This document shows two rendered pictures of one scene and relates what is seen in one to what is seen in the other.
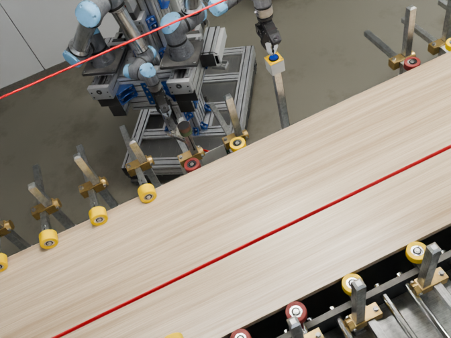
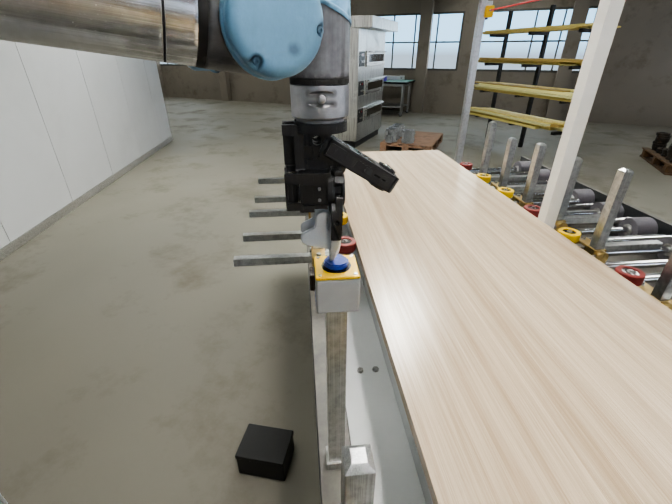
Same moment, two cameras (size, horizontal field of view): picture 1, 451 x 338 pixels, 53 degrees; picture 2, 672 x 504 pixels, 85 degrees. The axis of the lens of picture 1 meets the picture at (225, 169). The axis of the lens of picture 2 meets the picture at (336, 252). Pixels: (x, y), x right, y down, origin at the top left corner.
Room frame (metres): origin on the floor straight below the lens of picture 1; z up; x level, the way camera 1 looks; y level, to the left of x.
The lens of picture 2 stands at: (1.65, 0.12, 1.52)
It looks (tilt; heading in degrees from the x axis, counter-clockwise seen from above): 29 degrees down; 271
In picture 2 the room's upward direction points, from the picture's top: straight up
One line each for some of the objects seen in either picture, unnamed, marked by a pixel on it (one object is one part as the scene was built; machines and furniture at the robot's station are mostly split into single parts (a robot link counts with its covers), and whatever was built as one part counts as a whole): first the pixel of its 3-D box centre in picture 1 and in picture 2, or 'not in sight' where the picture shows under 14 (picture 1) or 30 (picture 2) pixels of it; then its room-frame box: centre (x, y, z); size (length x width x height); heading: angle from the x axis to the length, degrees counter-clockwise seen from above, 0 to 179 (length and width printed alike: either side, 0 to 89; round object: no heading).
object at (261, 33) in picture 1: (266, 25); (315, 165); (1.69, -0.38, 1.38); 0.09 x 0.08 x 0.12; 7
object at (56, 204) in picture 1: (46, 208); not in sight; (1.51, 0.89, 0.95); 0.13 x 0.06 x 0.05; 97
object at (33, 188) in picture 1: (56, 212); not in sight; (1.51, 0.87, 0.89); 0.03 x 0.03 x 0.48; 7
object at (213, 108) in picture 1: (225, 129); not in sight; (1.73, -0.08, 0.82); 0.43 x 0.03 x 0.04; 7
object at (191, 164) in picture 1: (194, 170); not in sight; (1.50, 0.15, 0.85); 0.08 x 0.08 x 0.11
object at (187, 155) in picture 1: (191, 156); not in sight; (1.60, 0.14, 0.85); 0.13 x 0.06 x 0.05; 97
